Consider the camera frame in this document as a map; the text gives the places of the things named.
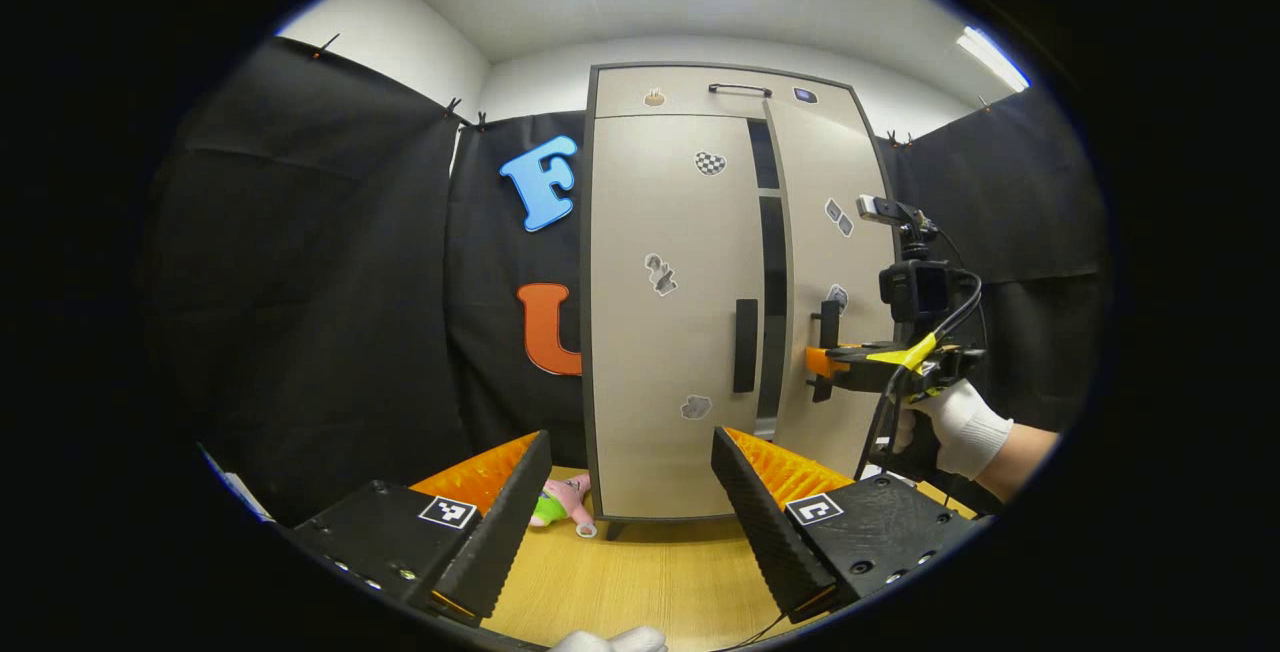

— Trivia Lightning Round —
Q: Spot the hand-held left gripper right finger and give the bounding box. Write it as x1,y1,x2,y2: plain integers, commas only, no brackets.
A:
710,425,993,625

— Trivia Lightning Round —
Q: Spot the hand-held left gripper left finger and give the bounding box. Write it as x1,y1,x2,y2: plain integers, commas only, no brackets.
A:
285,430,554,630

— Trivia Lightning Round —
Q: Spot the black door handle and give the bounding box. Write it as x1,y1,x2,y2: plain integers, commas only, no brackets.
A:
733,299,759,393
811,300,841,403

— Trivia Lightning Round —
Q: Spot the grey cabinet door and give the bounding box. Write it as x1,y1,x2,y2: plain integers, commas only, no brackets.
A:
590,114,776,520
763,97,896,478

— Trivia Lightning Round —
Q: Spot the grey double-door shoe cabinet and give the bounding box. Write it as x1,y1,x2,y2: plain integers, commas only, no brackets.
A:
580,62,898,540

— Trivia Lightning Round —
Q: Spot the grey cabinet drawer front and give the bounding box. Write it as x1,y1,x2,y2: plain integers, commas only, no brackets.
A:
595,67,861,120

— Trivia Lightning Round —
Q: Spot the pink plush toy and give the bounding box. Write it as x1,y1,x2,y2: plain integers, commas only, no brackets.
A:
528,474,599,539

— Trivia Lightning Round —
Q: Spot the small ceiling light panel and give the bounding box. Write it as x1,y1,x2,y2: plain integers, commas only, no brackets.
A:
955,27,1031,93

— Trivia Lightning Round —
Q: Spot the white printed board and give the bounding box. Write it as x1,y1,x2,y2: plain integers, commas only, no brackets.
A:
198,444,273,525

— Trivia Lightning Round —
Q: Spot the black backdrop cloth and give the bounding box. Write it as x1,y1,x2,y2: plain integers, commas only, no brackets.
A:
145,32,1111,533

